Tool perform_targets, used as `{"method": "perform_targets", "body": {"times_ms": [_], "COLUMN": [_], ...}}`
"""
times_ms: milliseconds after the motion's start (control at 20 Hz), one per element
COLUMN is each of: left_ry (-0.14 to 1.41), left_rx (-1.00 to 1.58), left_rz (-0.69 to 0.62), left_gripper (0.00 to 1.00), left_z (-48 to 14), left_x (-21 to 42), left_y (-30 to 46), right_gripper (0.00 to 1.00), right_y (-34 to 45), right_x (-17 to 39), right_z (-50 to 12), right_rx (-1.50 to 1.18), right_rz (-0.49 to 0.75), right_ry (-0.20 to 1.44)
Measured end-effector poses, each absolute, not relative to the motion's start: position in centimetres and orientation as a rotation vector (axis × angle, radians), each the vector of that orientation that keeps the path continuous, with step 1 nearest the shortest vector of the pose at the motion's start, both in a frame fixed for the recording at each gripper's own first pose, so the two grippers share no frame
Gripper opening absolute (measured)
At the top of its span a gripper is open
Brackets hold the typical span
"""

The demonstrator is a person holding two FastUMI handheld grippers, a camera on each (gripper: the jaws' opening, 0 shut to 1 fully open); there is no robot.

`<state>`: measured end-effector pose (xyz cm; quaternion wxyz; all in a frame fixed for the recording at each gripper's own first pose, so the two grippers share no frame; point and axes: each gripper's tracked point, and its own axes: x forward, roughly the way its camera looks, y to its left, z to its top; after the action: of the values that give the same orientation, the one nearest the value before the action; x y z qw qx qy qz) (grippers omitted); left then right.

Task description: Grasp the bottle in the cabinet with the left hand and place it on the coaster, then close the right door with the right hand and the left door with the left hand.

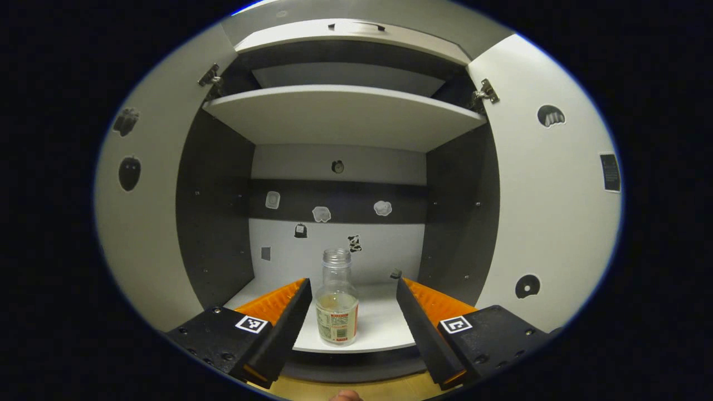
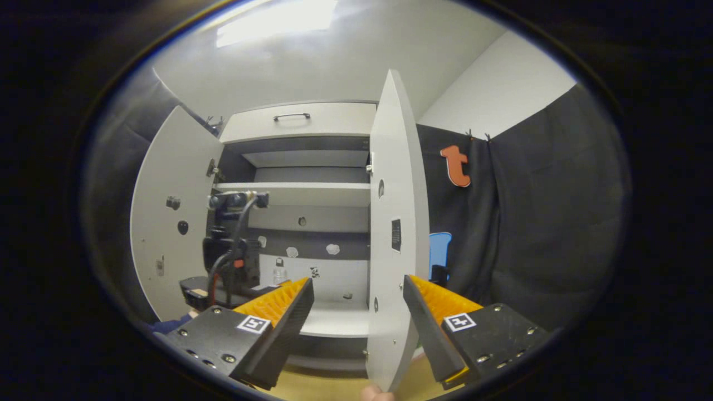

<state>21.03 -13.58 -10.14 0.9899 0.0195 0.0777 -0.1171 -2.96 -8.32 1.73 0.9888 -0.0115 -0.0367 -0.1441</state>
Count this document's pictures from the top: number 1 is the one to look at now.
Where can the white cabinet drawer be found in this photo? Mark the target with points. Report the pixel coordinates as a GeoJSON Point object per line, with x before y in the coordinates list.
{"type": "Point", "coordinates": [334, 42]}

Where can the white cabinet door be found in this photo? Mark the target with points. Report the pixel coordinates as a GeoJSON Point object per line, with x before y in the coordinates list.
{"type": "Point", "coordinates": [150, 239]}
{"type": "Point", "coordinates": [551, 223]}

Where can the metal cabinet door hinge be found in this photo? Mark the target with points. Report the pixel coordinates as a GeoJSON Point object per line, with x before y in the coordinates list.
{"type": "Point", "coordinates": [210, 76]}
{"type": "Point", "coordinates": [486, 92]}

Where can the clear glass bottle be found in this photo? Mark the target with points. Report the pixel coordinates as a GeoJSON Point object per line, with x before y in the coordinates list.
{"type": "Point", "coordinates": [337, 312]}

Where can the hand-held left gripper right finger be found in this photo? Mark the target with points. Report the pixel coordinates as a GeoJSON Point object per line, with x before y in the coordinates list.
{"type": "Point", "coordinates": [423, 328]}

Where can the grey and white cabinet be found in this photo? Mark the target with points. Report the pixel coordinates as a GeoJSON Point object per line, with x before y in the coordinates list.
{"type": "Point", "coordinates": [214, 211]}

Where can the white cabinet shelf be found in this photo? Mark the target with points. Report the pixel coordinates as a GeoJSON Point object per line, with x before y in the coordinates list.
{"type": "Point", "coordinates": [379, 323]}
{"type": "Point", "coordinates": [345, 114]}

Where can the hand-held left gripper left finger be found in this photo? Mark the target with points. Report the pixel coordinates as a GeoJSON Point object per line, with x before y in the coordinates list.
{"type": "Point", "coordinates": [289, 323]}

